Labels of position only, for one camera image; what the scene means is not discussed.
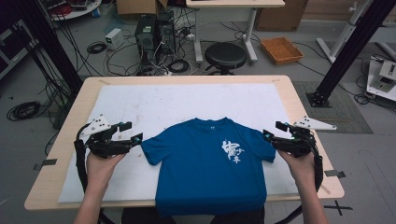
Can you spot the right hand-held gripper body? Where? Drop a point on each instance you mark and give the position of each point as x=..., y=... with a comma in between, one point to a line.
x=299, y=144

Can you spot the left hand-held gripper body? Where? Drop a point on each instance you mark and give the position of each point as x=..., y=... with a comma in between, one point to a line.
x=102, y=146

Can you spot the blue t-shirt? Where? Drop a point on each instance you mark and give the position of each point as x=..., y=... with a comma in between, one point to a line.
x=205, y=174

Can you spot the person's right hand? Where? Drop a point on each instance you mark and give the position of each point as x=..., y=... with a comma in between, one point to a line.
x=302, y=169

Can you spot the person's left hand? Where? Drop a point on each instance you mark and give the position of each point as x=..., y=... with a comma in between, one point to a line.
x=98, y=171

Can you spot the grey tape strip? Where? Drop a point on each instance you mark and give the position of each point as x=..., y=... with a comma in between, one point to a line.
x=48, y=162
x=334, y=173

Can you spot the thin wooden stick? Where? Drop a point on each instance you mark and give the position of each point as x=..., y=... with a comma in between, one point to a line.
x=325, y=189

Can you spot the grey floor mat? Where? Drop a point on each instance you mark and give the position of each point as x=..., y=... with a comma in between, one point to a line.
x=339, y=109

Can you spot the white felt mat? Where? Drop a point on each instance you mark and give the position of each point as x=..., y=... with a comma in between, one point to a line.
x=186, y=99

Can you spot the black tape cross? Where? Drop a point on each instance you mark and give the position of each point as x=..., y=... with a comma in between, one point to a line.
x=337, y=207

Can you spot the orange basket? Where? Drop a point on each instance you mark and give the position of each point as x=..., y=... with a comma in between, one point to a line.
x=281, y=50

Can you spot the person's dark pants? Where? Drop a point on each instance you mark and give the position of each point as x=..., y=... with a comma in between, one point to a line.
x=140, y=217

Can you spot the white power supply box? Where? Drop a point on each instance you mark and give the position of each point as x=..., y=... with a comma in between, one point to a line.
x=113, y=39

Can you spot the black round stool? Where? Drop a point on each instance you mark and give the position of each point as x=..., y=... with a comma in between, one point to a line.
x=225, y=55

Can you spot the black computer tower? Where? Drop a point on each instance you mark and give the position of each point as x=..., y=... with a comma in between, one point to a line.
x=145, y=37
x=166, y=31

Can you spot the black metal stand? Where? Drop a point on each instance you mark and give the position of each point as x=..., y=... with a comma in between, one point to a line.
x=51, y=46
x=351, y=46

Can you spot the white device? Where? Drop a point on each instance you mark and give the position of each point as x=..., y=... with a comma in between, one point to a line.
x=384, y=77

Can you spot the white metal stand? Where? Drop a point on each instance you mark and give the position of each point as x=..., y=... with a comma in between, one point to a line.
x=342, y=34

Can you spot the large cardboard box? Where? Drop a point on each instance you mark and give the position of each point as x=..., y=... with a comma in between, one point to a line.
x=280, y=15

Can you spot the round white table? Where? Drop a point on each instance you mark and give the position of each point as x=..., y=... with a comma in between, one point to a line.
x=81, y=11

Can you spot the white desk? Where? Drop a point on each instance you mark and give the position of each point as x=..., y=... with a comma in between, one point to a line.
x=236, y=3

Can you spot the grey rack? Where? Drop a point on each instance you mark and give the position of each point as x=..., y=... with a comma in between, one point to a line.
x=12, y=46

